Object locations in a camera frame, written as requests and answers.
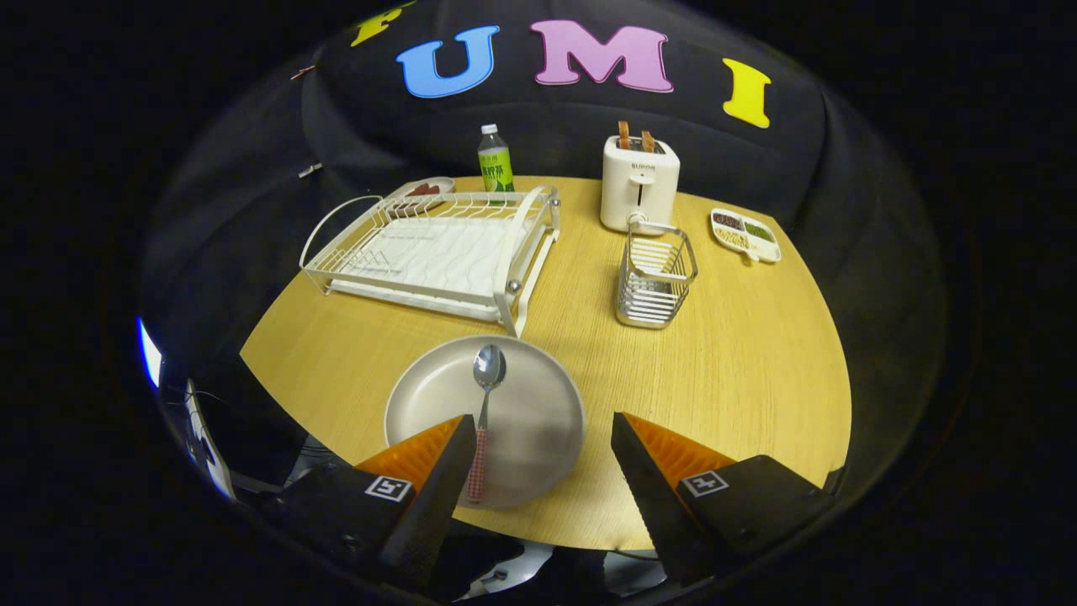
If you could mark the white round plate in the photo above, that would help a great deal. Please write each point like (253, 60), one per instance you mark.
(538, 421)

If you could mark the green label drink bottle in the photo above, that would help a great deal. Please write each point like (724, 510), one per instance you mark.
(496, 168)

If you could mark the silver clip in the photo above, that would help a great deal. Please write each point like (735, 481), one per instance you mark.
(310, 171)

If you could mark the red clip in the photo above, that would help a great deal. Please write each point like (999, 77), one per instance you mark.
(304, 72)

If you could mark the small plate with brown food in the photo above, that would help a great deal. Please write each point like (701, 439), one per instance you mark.
(444, 182)

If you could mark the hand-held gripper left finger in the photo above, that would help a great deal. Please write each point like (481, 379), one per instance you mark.
(433, 505)

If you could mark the white sectioned dish with beans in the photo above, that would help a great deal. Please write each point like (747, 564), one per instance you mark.
(745, 236)

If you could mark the brown food piece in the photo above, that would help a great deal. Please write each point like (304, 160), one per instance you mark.
(423, 190)

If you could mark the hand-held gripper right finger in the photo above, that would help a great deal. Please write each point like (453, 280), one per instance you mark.
(648, 497)

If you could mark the brown toast slice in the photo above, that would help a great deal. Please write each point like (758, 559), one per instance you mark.
(648, 141)
(623, 135)

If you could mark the cream white toaster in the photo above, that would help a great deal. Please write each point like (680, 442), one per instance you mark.
(639, 194)

